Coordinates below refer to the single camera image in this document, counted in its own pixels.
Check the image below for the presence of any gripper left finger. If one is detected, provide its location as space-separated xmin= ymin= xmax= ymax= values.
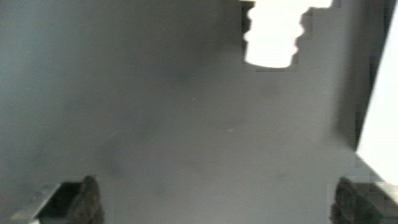
xmin=7 ymin=175 xmax=105 ymax=224

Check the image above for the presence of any white square tabletop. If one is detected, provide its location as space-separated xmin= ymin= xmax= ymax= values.
xmin=357 ymin=0 xmax=398 ymax=185

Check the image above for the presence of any white table leg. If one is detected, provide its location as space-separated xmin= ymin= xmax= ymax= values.
xmin=243 ymin=0 xmax=332 ymax=68

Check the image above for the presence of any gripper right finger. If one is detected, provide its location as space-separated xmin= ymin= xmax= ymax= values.
xmin=330 ymin=177 xmax=398 ymax=224

